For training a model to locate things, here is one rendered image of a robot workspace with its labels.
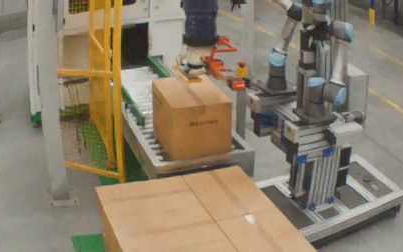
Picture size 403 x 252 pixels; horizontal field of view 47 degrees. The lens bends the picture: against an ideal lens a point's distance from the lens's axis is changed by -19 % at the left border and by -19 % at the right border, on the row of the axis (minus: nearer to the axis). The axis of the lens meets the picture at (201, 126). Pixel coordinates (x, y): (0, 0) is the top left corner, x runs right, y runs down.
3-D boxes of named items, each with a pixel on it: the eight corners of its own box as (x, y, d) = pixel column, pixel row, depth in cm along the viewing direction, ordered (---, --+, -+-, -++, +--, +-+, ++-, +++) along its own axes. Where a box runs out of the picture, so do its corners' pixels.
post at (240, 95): (232, 182, 464) (236, 66, 424) (239, 181, 466) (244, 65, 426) (235, 186, 458) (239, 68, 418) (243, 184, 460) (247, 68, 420)
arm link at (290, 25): (266, 65, 372) (292, 1, 350) (266, 59, 386) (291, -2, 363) (281, 73, 373) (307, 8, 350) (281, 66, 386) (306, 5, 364)
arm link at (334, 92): (325, 101, 325) (338, 21, 319) (345, 107, 317) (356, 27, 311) (319, 100, 315) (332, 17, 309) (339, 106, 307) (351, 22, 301)
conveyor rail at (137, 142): (96, 83, 568) (96, 67, 561) (100, 83, 570) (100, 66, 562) (156, 190, 370) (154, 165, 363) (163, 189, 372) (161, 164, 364)
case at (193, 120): (152, 129, 426) (151, 79, 410) (203, 123, 437) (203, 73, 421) (173, 165, 374) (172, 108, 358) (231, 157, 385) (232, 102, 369)
